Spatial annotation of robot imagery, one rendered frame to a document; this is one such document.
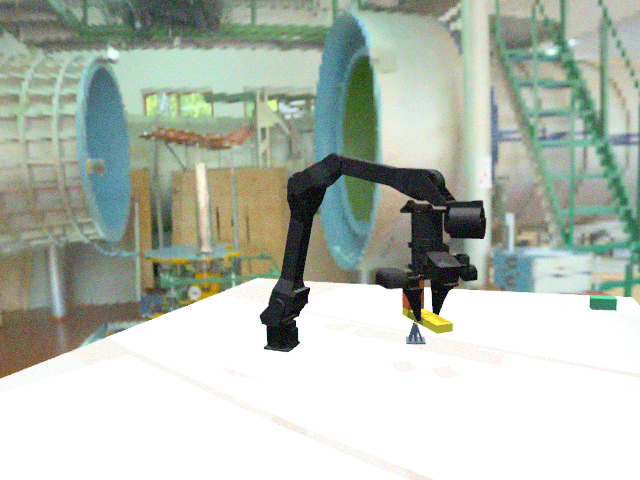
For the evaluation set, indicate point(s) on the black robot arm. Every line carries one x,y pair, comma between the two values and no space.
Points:
305,193

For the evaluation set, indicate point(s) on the green rectangular block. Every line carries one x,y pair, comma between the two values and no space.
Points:
603,303

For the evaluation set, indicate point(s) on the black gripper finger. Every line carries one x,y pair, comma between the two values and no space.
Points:
439,293
414,298

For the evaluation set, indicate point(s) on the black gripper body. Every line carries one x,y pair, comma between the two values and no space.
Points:
394,278

